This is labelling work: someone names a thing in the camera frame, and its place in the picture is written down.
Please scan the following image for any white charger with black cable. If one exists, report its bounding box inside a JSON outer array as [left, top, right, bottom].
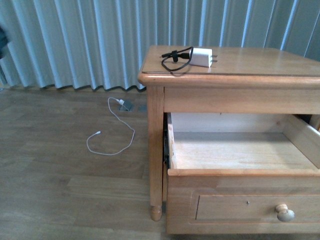
[[161, 46, 218, 73]]

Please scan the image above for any drawer wooden knob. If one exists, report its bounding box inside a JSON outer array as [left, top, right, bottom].
[[275, 204, 295, 223]]

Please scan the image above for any closed grey floor socket cover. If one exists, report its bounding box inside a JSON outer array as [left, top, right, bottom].
[[138, 105, 147, 112]]

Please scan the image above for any open grey floor socket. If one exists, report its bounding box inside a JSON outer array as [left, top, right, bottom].
[[118, 99, 134, 112]]

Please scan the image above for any wooden nightstand cabinet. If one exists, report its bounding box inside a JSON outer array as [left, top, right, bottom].
[[138, 45, 320, 221]]

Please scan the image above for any pale green curtain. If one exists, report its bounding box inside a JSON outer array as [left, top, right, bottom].
[[0, 0, 320, 89]]

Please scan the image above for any white cable on floor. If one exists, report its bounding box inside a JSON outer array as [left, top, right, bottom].
[[86, 97, 136, 156]]

